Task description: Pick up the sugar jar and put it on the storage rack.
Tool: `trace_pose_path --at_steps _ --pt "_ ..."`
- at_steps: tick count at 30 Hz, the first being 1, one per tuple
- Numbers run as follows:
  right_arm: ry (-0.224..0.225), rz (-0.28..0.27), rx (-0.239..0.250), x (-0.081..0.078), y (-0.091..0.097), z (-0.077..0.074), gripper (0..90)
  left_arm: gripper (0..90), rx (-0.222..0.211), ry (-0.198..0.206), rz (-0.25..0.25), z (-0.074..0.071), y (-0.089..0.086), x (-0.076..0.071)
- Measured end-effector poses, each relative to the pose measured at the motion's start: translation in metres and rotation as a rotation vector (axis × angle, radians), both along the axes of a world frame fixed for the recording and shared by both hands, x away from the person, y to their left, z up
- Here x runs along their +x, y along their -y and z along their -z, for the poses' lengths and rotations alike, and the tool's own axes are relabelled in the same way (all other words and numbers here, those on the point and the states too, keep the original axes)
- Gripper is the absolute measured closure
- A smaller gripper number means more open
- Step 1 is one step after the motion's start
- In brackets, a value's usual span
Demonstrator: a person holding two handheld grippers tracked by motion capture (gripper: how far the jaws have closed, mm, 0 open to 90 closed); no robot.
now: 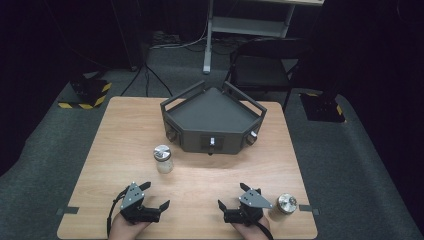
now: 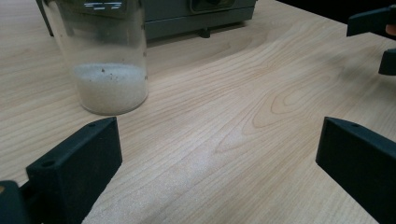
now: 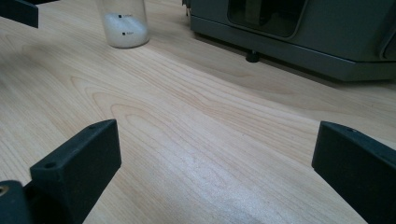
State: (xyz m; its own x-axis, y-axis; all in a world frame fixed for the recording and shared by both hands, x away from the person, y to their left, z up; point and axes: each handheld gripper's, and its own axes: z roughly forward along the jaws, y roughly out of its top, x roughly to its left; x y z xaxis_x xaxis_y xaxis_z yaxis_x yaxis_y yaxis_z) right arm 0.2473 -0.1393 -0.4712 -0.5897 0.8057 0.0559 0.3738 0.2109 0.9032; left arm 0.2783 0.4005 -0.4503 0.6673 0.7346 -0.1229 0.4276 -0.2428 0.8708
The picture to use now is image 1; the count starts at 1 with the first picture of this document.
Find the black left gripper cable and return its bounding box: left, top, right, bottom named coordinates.
left=106, top=187, right=130, bottom=238

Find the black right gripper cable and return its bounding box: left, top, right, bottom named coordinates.
left=255, top=219, right=275, bottom=240

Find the white desk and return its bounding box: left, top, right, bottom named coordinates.
left=202, top=0, right=326, bottom=75

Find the person's left hand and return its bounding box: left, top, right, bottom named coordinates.
left=108, top=213, right=150, bottom=240

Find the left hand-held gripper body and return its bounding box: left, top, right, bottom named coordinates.
left=119, top=181, right=161, bottom=224

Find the black yellow striped base plate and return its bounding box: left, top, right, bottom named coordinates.
left=299, top=91, right=347, bottom=124
left=57, top=78, right=113, bottom=110

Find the black folding chair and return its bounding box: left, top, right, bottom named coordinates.
left=224, top=38, right=308, bottom=113

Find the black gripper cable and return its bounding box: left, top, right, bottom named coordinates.
left=106, top=187, right=130, bottom=238
left=255, top=219, right=275, bottom=240

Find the black floor cable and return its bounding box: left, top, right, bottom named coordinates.
left=119, top=63, right=174, bottom=98

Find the person's right hand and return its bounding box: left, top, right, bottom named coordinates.
left=231, top=216, right=271, bottom=240

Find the dark grey corner rack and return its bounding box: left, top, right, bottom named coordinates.
left=159, top=79, right=268, bottom=156

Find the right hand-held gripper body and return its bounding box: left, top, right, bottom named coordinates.
left=223, top=188, right=274, bottom=224

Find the glass jar with brown contents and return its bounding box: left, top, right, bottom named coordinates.
left=267, top=192, right=299, bottom=223

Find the white floor cable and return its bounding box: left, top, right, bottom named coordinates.
left=149, top=19, right=209, bottom=51

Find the glass jar with white contents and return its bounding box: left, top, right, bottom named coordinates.
left=152, top=144, right=175, bottom=175

